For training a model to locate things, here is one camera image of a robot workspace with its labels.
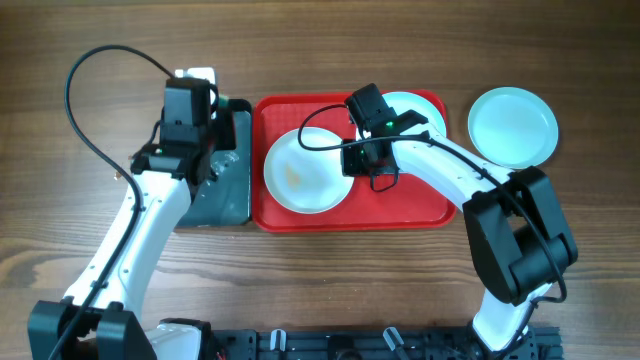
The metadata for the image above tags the white plate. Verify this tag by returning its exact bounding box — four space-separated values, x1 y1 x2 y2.
263 127 354 214

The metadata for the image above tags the light blue plate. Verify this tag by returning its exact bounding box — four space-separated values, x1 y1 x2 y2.
468 87 559 169

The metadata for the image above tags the green yellow sponge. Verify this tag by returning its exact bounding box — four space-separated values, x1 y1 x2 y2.
218 95 230 109

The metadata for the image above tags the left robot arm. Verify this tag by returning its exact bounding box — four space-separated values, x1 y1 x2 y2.
28 77 218 359

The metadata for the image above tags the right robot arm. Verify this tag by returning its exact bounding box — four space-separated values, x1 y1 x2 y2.
344 84 578 359

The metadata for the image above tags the red plastic tray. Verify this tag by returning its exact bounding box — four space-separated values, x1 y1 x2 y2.
251 92 457 233

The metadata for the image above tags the black plastic tray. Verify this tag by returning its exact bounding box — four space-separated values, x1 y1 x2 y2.
178 98 252 227

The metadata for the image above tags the pale green plate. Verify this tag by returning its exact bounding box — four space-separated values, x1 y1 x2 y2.
376 91 446 137

